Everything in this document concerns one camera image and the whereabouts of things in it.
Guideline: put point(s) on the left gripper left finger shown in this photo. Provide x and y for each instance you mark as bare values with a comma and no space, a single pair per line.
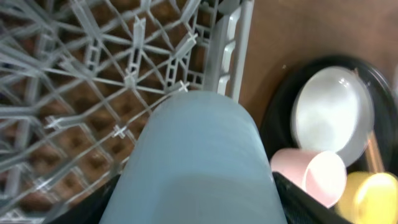
91,209

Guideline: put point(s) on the blue cup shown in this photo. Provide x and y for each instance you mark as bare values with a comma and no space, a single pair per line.
199,159

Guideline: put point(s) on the yellow bowl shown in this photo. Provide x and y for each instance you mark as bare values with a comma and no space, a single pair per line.
369,198

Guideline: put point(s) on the round black tray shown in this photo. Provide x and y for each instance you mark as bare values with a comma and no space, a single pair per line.
275,128

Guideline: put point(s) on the pink cup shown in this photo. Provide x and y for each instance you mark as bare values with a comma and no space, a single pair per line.
321,175

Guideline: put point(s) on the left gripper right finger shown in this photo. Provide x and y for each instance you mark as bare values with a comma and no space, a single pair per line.
300,208

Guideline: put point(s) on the wooden chopstick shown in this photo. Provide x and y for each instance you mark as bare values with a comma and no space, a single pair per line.
373,152

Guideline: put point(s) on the grey plate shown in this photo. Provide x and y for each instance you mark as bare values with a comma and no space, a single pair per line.
333,112

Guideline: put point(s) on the grey dishwasher rack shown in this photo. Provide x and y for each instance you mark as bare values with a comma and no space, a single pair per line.
80,79

